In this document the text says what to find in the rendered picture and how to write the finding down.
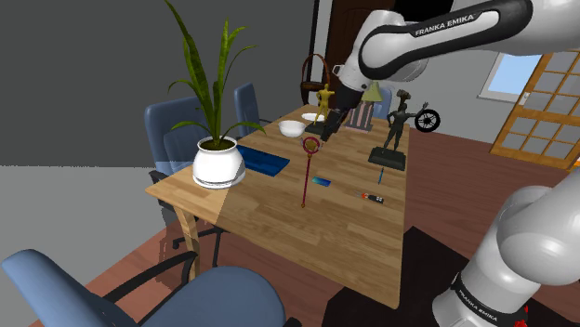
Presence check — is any table lamp with green shade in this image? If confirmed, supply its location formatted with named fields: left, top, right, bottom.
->
left=344, top=81, right=383, bottom=134

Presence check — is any gold figure statue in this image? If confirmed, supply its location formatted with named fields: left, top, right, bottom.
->
left=304, top=83, right=336, bottom=136

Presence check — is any dark figure statue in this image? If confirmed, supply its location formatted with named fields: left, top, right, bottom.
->
left=367, top=88, right=429, bottom=173

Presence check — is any dark brown door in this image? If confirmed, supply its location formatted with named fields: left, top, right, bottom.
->
left=323, top=0, right=400, bottom=111

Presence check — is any white bowl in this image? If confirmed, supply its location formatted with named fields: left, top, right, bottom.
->
left=277, top=119, right=308, bottom=138

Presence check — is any black wheel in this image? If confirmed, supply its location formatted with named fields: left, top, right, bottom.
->
left=414, top=100, right=442, bottom=134

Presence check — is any red wand with round head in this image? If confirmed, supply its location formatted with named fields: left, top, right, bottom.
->
left=299, top=137, right=323, bottom=209

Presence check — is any black and red screwdriver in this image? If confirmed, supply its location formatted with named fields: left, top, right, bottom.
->
left=354, top=190, right=386, bottom=205

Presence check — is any blue rectangular tray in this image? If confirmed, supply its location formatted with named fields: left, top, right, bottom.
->
left=235, top=144, right=292, bottom=178

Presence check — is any wooden table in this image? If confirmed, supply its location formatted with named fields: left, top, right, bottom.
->
left=144, top=102, right=412, bottom=310

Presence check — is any green plant in white pot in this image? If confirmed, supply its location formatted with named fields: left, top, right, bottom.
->
left=163, top=0, right=269, bottom=190

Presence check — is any window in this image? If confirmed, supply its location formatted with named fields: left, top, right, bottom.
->
left=477, top=52, right=544, bottom=103

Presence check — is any wooden glazed door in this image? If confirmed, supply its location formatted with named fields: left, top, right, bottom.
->
left=488, top=48, right=580, bottom=172

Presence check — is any dark robot stand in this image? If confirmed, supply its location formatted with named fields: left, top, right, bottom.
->
left=320, top=225, right=580, bottom=327

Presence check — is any brown basket with handle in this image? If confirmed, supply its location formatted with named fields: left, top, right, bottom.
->
left=300, top=53, right=333, bottom=106

